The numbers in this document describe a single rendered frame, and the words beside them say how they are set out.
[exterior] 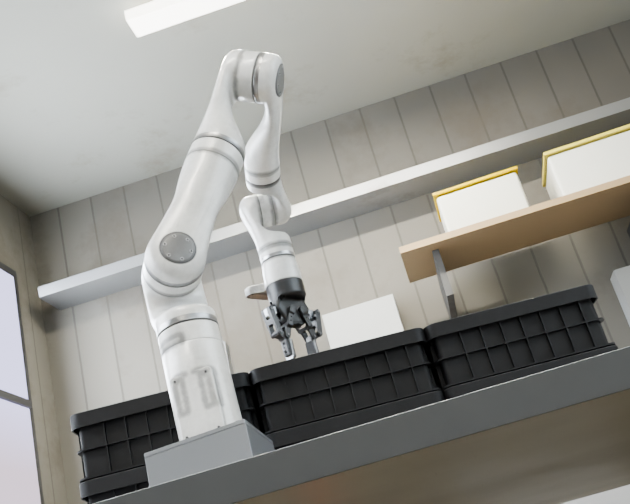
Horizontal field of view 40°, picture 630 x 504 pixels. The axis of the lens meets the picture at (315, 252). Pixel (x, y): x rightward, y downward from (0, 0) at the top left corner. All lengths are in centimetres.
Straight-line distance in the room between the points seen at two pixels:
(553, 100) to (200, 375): 376
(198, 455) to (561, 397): 51
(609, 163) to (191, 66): 194
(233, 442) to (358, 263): 333
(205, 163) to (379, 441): 66
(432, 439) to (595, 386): 17
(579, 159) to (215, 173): 276
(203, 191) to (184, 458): 42
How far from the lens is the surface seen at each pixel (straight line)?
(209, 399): 121
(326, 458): 89
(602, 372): 90
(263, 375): 143
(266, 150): 164
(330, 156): 472
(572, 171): 395
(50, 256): 505
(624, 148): 401
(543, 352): 148
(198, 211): 134
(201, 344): 124
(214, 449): 117
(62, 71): 410
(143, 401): 145
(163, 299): 134
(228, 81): 155
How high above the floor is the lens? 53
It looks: 23 degrees up
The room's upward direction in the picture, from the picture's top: 15 degrees counter-clockwise
